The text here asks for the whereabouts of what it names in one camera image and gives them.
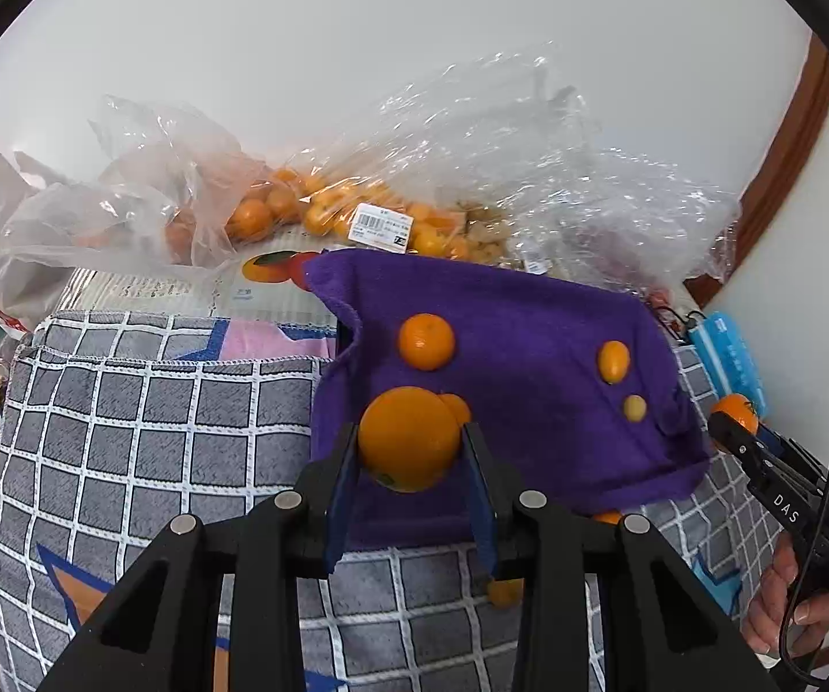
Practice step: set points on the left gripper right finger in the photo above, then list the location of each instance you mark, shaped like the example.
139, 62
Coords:
661, 628

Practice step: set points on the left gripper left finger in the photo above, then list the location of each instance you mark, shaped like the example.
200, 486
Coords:
157, 628

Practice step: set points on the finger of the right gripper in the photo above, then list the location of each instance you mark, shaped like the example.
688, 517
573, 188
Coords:
769, 480

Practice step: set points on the small round orange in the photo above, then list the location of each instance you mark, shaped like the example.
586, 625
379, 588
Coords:
504, 594

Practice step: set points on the small yellow green fruit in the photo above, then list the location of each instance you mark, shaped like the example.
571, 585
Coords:
635, 408

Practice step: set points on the oval yellow kumquat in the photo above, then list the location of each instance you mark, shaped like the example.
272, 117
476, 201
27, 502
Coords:
613, 361

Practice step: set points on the large bumpy orange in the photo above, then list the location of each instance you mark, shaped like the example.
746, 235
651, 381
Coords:
426, 342

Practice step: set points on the medium orange mandarin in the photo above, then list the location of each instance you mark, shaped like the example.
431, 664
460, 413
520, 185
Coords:
611, 517

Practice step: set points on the blue tissue pack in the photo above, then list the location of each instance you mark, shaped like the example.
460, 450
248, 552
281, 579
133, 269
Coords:
725, 355

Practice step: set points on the black eyeglasses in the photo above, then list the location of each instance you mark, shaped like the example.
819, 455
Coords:
679, 327

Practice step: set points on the grey checked table cloth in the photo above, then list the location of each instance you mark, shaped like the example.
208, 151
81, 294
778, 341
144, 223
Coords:
113, 426

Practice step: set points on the purple towel lined tray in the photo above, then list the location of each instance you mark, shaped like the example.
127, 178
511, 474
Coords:
526, 364

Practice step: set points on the bag of red tomatoes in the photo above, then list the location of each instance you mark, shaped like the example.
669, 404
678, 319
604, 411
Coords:
623, 223

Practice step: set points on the fruit printed cardboard box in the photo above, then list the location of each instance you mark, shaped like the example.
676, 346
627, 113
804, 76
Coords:
227, 293

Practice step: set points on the bag of kumquats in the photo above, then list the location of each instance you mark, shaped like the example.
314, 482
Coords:
492, 135

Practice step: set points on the bag of small oranges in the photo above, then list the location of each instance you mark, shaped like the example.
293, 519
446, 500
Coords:
179, 198

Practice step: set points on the brown wooden door frame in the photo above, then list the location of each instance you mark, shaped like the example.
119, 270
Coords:
788, 153

